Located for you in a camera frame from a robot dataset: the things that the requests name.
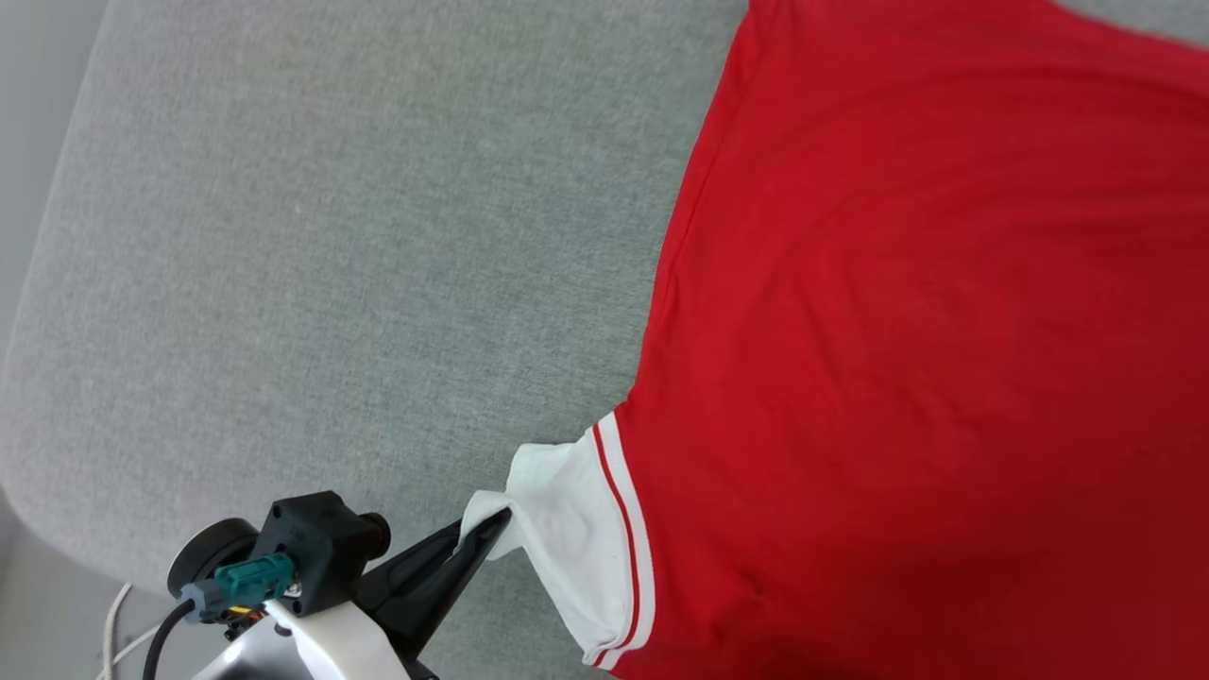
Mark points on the grey fabric sofa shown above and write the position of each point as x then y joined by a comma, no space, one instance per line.
331,236

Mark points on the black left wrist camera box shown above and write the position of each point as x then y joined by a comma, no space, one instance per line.
326,543

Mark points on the black round cap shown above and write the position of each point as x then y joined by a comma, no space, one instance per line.
203,557

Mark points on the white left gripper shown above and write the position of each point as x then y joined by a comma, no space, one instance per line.
321,647

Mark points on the red garment with white sleeves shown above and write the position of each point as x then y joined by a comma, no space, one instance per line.
897,331

